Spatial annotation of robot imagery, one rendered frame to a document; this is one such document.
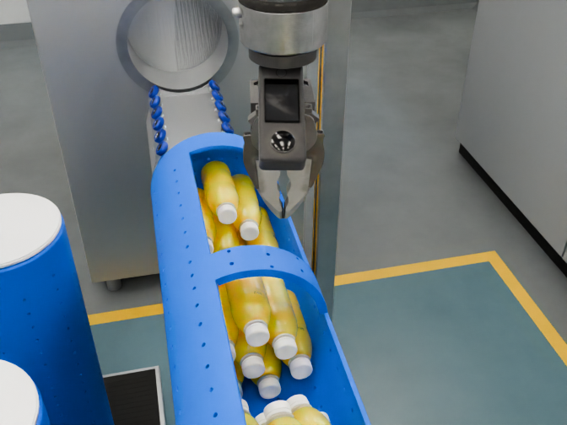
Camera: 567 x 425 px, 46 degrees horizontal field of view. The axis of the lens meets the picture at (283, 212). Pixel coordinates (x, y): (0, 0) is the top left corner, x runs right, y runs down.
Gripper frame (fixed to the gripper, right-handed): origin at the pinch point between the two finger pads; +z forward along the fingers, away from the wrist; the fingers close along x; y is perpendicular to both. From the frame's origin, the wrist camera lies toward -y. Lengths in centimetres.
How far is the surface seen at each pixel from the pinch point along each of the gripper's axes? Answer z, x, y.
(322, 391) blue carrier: 46.5, -7.5, 11.2
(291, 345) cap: 37.2, -2.1, 13.6
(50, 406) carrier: 91, 56, 46
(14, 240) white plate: 44, 56, 54
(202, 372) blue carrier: 28.2, 11.5, 0.7
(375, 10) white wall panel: 137, -102, 478
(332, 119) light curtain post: 32, -17, 85
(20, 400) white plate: 44, 43, 10
